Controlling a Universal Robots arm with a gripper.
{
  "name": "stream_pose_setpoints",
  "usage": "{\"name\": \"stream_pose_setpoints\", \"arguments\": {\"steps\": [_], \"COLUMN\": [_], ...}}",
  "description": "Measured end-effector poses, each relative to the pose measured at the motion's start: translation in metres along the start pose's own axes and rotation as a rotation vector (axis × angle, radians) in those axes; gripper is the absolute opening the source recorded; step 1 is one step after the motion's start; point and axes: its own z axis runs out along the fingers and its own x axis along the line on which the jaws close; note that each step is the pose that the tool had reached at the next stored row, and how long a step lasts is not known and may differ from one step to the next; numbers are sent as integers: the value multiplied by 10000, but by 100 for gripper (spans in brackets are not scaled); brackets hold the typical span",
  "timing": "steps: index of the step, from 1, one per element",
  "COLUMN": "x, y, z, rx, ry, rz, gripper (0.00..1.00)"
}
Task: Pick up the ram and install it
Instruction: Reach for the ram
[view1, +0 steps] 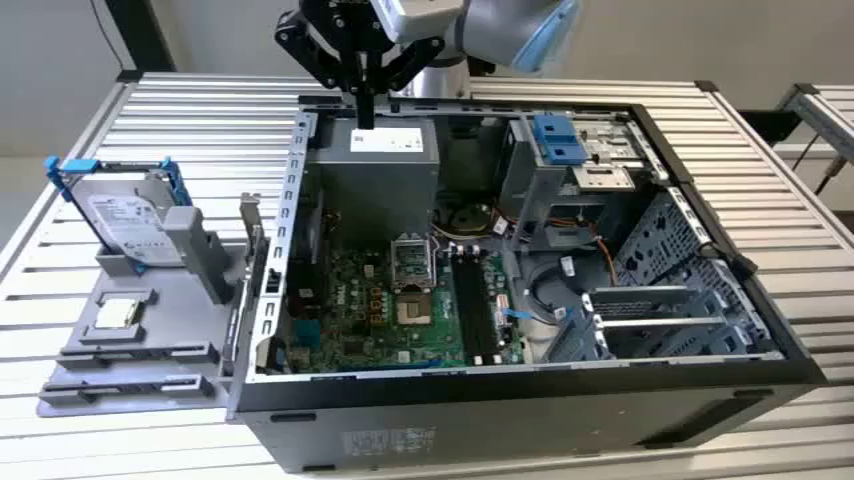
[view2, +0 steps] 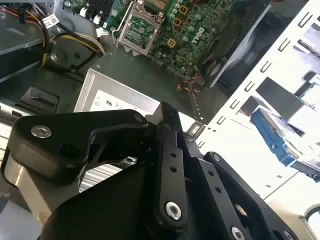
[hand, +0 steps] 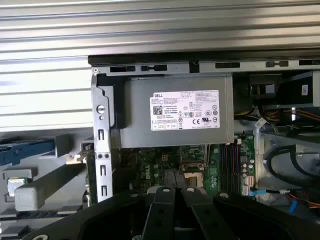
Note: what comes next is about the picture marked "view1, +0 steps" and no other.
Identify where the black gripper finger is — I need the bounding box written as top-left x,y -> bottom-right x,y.
365,36 -> 447,130
275,10 -> 367,130

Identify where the white-clip RAM slot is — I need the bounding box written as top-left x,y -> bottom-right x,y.
450,243 -> 486,366
470,244 -> 504,366

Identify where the white power supply label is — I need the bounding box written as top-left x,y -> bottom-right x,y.
350,127 -> 426,153

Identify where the blue drive latch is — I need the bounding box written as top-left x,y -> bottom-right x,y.
533,113 -> 588,165

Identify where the grey power supply unit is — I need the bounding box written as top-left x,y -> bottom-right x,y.
310,117 -> 442,246

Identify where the round black speaker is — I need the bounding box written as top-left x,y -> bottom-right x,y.
447,202 -> 494,236

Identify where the grey metal drive cage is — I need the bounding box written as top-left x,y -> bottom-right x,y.
497,112 -> 669,251

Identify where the metal socket cover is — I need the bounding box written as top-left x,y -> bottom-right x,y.
390,239 -> 439,294

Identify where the black case fan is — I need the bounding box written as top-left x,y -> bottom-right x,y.
290,187 -> 333,316

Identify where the hard disk in blue carrier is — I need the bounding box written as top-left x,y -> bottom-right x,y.
43,154 -> 195,276

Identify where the CPU socket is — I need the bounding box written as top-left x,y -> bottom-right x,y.
394,292 -> 441,327

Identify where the grey parts rack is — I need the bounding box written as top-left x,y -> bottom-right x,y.
37,204 -> 269,419

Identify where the green motherboard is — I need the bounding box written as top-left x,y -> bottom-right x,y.
286,243 -> 530,374

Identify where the grey metal disk bay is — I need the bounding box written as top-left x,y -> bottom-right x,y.
540,283 -> 789,365

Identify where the silver CPU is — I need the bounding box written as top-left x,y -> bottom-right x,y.
93,298 -> 146,329

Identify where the blue expansion slot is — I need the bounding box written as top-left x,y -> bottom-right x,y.
333,357 -> 447,374

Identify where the black open PC case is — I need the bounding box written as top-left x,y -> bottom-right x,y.
226,94 -> 829,474

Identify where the white case label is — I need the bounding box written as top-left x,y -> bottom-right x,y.
339,425 -> 439,457

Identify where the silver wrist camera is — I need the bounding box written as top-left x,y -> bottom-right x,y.
370,0 -> 464,45

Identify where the black slanted post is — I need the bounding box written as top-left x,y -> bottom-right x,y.
103,0 -> 179,74

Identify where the graphics card with silver bracket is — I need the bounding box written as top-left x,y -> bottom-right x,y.
223,189 -> 273,374

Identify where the yellow white wire bundle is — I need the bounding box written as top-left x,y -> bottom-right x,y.
430,197 -> 509,244

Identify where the thin wire locking lever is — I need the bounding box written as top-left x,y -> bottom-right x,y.
429,234 -> 443,296

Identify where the orange wire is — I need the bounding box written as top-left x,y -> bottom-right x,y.
546,215 -> 620,289

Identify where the black looped wire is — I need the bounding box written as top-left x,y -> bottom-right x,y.
524,257 -> 582,326

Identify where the black table bracket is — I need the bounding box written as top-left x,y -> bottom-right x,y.
737,107 -> 802,146

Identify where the aluminium frame side table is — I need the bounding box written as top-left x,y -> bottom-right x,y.
777,82 -> 854,169

